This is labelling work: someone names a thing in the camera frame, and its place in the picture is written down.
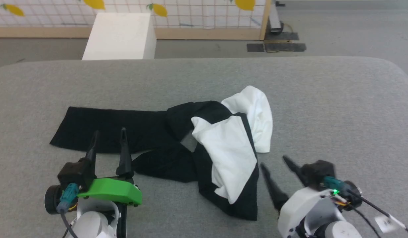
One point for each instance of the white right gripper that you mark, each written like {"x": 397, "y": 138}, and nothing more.
{"x": 300, "y": 208}

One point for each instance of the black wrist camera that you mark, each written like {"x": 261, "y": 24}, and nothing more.
{"x": 75, "y": 173}
{"x": 318, "y": 170}

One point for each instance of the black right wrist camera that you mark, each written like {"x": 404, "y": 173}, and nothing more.
{"x": 318, "y": 170}

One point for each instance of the dark floor mat under stand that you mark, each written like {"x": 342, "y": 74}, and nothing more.
{"x": 286, "y": 36}

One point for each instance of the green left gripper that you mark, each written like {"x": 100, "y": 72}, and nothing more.
{"x": 114, "y": 191}

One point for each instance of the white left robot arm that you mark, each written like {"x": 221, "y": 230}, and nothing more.
{"x": 91, "y": 224}

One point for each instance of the small black floor mat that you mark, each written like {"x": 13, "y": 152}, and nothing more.
{"x": 255, "y": 47}

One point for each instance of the white box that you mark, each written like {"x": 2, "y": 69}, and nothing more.
{"x": 119, "y": 36}

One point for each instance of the grey metal stand foot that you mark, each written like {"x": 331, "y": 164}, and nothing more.
{"x": 275, "y": 19}

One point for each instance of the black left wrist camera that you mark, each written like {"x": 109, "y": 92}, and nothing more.
{"x": 75, "y": 173}

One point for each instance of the lemon print partition panel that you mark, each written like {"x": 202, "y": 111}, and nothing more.
{"x": 190, "y": 16}

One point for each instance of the grey fabric sofa seat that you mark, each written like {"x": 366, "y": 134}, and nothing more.
{"x": 323, "y": 105}

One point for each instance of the black and white long-sleeve shirt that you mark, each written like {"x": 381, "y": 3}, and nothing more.
{"x": 230, "y": 148}

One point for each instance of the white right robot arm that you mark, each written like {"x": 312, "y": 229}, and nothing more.
{"x": 339, "y": 229}

